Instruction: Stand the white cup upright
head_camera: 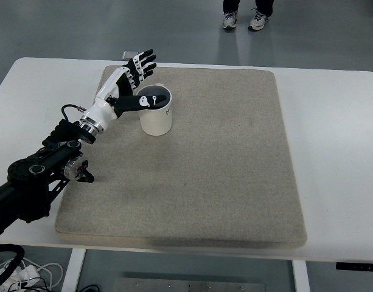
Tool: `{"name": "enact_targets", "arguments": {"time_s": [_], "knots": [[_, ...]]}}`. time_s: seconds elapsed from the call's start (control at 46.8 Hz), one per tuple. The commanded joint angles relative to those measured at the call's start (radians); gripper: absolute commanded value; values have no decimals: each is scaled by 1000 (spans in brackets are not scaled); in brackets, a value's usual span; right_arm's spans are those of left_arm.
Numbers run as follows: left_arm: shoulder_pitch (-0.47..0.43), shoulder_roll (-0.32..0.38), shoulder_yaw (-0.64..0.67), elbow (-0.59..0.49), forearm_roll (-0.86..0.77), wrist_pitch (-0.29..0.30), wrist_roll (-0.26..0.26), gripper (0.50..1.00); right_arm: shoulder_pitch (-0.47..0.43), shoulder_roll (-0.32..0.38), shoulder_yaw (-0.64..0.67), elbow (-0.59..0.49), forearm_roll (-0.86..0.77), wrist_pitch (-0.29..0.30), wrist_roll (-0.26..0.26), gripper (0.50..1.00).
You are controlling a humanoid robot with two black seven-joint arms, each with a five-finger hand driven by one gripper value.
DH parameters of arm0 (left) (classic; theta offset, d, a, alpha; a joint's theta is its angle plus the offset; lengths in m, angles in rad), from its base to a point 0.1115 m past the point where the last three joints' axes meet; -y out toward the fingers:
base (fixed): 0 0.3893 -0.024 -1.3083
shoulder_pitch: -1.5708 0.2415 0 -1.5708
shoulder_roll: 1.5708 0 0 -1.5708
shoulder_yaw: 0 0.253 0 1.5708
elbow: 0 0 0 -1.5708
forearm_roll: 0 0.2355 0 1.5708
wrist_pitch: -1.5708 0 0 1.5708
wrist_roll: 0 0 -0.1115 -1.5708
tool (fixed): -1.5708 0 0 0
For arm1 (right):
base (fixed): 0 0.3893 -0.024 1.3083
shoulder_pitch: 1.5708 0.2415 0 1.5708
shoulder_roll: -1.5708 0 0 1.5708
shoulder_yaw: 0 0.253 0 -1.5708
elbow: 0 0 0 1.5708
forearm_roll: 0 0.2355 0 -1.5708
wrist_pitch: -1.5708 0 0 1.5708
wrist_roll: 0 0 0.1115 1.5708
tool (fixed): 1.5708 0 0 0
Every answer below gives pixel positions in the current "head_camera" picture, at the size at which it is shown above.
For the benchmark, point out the black table control panel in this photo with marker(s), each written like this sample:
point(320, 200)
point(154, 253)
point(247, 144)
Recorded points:
point(358, 266)

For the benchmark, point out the person's right leg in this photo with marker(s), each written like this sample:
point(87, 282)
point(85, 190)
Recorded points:
point(231, 5)

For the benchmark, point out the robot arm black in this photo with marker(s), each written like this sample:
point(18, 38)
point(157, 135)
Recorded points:
point(31, 176)

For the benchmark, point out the silver floor socket plate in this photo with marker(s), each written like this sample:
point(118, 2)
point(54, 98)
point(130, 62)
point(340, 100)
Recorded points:
point(127, 54)

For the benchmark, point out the white power strip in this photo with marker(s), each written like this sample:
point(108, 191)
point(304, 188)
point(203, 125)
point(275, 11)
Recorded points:
point(29, 272)

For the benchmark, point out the person's right shoe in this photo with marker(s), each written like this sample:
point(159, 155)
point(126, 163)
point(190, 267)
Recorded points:
point(229, 20)

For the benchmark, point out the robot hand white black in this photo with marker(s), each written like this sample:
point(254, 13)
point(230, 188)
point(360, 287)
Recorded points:
point(102, 112)

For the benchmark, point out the white table leg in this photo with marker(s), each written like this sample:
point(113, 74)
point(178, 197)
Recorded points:
point(73, 270)
point(301, 276)

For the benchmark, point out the person's left leg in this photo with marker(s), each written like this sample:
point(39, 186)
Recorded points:
point(264, 6)

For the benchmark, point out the person's left shoe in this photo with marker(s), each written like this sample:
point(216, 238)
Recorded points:
point(257, 21)

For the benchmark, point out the person's shoe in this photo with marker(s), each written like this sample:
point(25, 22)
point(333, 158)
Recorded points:
point(257, 21)
point(229, 20)

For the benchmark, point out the beige felt mat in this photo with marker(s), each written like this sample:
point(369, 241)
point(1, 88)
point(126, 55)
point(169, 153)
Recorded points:
point(204, 188)

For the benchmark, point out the person's leg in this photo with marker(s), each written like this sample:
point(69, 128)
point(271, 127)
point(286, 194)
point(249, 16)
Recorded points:
point(231, 5)
point(264, 6)

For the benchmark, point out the white ribbed cup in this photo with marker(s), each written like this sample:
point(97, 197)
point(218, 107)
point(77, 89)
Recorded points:
point(155, 121)

